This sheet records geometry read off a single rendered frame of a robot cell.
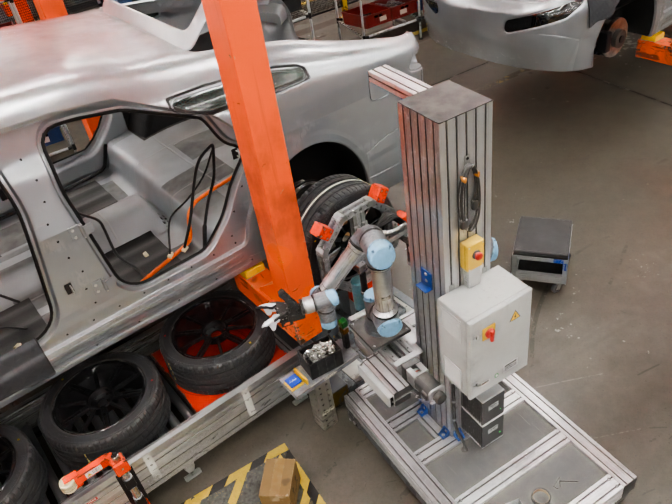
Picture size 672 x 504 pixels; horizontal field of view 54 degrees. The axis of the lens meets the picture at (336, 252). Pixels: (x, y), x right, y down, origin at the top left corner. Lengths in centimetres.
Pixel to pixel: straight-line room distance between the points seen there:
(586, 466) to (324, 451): 138
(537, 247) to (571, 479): 162
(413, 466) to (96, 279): 183
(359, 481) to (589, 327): 177
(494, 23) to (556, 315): 245
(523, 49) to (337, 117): 223
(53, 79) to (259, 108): 105
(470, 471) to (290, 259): 137
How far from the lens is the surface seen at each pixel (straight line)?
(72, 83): 342
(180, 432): 369
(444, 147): 244
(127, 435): 369
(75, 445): 373
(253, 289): 389
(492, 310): 277
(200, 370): 379
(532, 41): 565
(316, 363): 354
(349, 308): 417
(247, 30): 279
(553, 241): 457
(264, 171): 302
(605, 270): 492
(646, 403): 415
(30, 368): 363
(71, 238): 337
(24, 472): 376
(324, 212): 356
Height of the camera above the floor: 315
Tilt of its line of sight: 38 degrees down
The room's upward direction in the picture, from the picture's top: 10 degrees counter-clockwise
